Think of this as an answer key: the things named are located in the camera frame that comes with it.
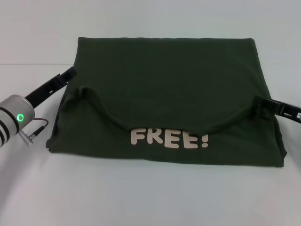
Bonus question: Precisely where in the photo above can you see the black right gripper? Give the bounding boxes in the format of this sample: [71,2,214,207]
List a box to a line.
[255,97,301,125]

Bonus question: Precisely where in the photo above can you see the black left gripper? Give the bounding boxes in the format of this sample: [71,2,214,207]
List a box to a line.
[24,66,78,109]

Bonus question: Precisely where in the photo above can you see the dark green t-shirt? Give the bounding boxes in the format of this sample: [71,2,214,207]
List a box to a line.
[46,35,288,169]

